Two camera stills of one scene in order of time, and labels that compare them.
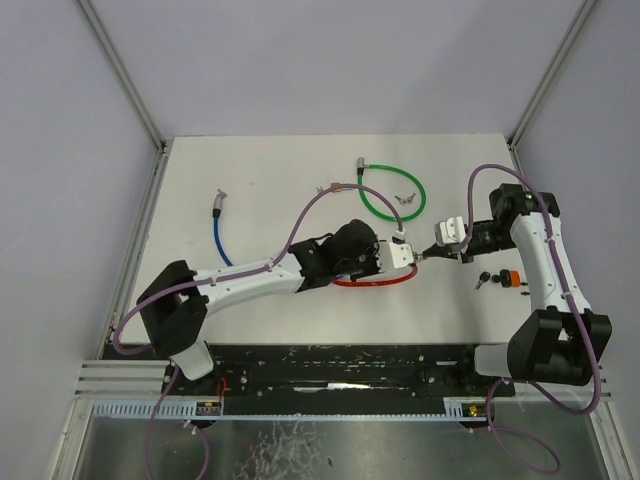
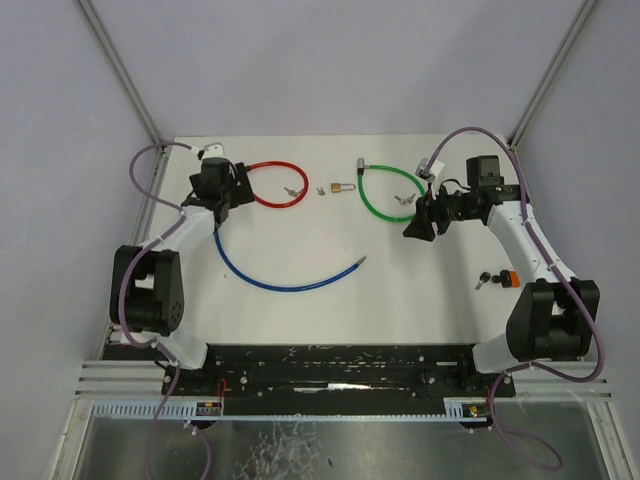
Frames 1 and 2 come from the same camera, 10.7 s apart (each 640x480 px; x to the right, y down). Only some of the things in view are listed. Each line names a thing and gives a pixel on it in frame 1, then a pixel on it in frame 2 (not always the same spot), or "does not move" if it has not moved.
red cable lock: [371, 284] → [270, 163]
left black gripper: [374, 267] → [241, 192]
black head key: [484, 277] does not move
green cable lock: [360, 165] does not move
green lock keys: [404, 201] does not move
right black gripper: [436, 250] → [426, 212]
